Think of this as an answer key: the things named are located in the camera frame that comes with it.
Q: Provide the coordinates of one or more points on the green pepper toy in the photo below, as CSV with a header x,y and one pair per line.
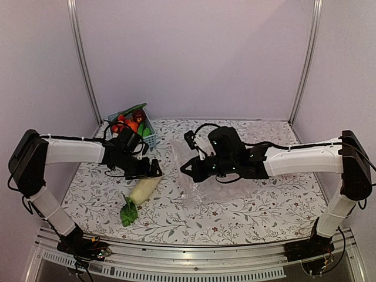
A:
x,y
143,130

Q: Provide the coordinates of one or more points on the front aluminium rail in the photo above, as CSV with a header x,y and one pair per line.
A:
x,y
141,261

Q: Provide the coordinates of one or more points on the floral patterned table mat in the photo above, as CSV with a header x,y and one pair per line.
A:
x,y
247,211

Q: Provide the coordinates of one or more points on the clear zip bag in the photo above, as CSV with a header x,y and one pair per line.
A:
x,y
255,131
210,190

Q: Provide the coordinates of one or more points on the light blue plastic basket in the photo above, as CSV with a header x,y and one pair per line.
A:
x,y
150,139

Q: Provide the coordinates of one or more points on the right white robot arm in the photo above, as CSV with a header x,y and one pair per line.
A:
x,y
343,155

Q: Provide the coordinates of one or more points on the aluminium frame post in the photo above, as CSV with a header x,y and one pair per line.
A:
x,y
312,40
83,65

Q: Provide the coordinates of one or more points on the right aluminium frame post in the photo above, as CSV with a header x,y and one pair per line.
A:
x,y
312,40

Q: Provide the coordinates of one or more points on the green cucumber toy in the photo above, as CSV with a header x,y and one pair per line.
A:
x,y
133,108

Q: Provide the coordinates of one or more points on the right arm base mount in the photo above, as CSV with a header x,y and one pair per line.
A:
x,y
316,248

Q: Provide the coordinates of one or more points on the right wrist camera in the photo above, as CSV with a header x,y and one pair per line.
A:
x,y
197,142

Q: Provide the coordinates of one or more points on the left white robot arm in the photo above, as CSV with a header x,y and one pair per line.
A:
x,y
35,152

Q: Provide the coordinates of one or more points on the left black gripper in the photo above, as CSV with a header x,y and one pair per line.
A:
x,y
144,172

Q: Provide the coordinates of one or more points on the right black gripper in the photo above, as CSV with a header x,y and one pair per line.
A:
x,y
197,174

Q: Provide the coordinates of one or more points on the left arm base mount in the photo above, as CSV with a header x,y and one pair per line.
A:
x,y
88,249

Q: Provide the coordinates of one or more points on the left aluminium frame post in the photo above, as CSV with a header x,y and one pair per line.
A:
x,y
83,65

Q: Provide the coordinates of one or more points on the white daikon radish toy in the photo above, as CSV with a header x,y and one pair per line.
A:
x,y
140,193

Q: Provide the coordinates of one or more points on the red cherry tomatoes toy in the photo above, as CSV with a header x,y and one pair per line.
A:
x,y
118,124

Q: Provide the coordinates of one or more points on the orange pepper toy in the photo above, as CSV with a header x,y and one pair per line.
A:
x,y
131,124

